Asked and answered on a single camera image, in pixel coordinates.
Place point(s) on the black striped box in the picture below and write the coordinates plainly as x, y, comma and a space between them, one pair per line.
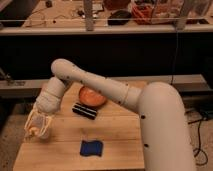
84, 111

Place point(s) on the orange bowl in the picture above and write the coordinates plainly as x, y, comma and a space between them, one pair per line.
90, 97

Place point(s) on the orange crate on shelf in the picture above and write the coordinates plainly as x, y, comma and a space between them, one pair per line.
142, 14

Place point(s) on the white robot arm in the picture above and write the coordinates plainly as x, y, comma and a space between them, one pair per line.
164, 128

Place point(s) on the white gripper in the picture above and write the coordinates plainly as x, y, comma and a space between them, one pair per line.
38, 119

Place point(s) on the orange pepper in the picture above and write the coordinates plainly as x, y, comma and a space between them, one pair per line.
33, 131

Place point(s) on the blue folded cloth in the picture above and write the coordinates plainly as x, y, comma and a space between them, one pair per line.
91, 148

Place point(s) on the metal shelf rail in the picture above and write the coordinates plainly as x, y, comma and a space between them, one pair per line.
141, 29

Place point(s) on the black object on shelf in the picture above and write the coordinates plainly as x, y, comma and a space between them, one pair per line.
120, 17

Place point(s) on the wooden table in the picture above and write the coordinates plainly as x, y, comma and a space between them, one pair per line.
118, 129

